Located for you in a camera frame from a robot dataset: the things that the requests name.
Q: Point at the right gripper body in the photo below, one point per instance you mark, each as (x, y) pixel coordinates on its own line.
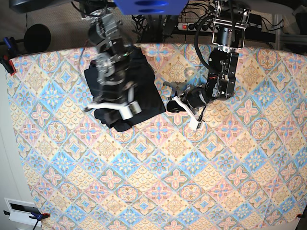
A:
(112, 88)

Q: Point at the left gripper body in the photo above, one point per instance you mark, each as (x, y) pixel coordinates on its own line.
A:
(196, 97)

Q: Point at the black t-shirt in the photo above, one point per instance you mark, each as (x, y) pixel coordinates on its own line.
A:
(146, 93)

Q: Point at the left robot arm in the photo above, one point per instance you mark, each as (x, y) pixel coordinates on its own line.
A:
(230, 21)

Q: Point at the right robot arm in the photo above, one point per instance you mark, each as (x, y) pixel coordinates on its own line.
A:
(107, 36)

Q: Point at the white power strip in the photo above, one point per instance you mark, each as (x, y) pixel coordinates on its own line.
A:
(207, 27)

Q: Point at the patterned colourful tablecloth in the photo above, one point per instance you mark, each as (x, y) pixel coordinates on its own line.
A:
(246, 169)

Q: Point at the black round stool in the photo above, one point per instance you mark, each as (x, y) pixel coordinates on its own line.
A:
(37, 38)

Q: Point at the red blue clamp top left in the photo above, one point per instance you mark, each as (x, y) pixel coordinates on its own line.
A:
(12, 51)

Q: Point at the blue clamp bottom left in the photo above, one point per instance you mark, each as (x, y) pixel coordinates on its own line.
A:
(37, 216)

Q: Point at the black clamp bottom right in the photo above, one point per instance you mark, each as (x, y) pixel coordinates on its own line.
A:
(301, 216)

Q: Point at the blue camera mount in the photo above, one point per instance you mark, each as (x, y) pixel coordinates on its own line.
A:
(151, 7)

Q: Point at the white wall vent box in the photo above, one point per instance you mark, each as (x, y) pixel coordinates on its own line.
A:
(19, 211)

